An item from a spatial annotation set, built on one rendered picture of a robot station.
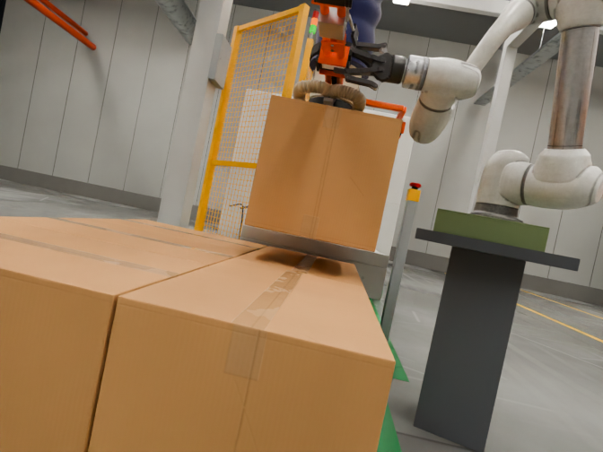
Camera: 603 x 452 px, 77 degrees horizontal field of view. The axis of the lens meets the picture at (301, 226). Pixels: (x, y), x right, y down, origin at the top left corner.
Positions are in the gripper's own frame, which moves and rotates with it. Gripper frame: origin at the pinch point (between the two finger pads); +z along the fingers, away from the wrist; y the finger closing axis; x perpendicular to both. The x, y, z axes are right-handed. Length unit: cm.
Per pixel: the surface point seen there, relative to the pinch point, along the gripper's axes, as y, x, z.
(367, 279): 69, 64, -30
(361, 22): -21.0, 17.8, -4.5
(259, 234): 60, 64, 24
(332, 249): 59, 64, -11
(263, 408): 74, -61, -6
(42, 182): 105, 915, 848
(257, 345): 66, -61, -4
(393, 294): 82, 121, -53
